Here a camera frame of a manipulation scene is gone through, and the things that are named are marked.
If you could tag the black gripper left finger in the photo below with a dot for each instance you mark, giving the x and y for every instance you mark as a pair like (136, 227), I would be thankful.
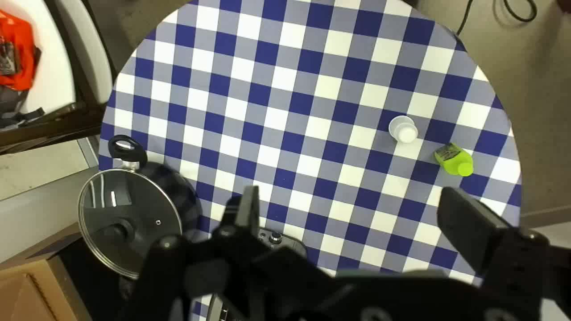
(249, 209)

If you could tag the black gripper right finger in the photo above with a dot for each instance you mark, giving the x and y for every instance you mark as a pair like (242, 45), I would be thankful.
(470, 225)

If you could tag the small white plastic bottle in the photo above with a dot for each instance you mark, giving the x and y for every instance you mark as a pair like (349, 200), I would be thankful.
(402, 129)

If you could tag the lime green plastic bottle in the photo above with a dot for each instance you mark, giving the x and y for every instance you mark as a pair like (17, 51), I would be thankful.
(456, 161)

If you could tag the black pot with glass lid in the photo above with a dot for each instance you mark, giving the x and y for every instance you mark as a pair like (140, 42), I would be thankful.
(124, 211)

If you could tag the blue white checkered tablecloth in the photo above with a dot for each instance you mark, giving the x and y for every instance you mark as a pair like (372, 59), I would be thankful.
(295, 97)

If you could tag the brown cardboard box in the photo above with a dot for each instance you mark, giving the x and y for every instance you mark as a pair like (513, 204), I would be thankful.
(31, 291)

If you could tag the white round side table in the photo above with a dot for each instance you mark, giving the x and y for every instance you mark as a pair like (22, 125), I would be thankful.
(72, 79)

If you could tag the orange plastic bag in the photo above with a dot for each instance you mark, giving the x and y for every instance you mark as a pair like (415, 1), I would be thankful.
(19, 54)

